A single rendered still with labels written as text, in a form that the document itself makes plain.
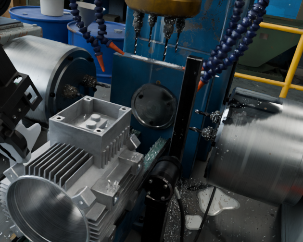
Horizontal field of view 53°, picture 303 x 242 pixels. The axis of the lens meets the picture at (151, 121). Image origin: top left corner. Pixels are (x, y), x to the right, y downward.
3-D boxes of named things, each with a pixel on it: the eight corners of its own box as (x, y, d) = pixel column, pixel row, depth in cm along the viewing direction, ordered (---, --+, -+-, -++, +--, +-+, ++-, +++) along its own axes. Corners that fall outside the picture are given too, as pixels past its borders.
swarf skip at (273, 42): (219, 72, 474) (233, 15, 434) (220, 57, 556) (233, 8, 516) (298, 88, 457) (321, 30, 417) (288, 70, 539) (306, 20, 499)
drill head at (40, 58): (18, 90, 112) (12, 19, 100) (106, 117, 102) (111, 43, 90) (-44, 115, 91) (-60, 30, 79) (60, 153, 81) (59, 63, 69)
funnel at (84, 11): (81, 33, 244) (82, -1, 232) (108, 38, 240) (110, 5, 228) (65, 39, 222) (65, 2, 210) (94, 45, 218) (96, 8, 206)
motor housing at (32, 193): (66, 176, 72) (67, 104, 63) (140, 203, 68) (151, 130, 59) (3, 237, 55) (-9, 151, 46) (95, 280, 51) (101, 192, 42)
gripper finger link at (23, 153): (38, 153, 44) (11, 119, 37) (32, 162, 44) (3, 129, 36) (12, 144, 46) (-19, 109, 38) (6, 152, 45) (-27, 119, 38)
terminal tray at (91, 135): (83, 126, 64) (84, 94, 61) (130, 140, 61) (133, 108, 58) (47, 153, 54) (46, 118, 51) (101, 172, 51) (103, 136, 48)
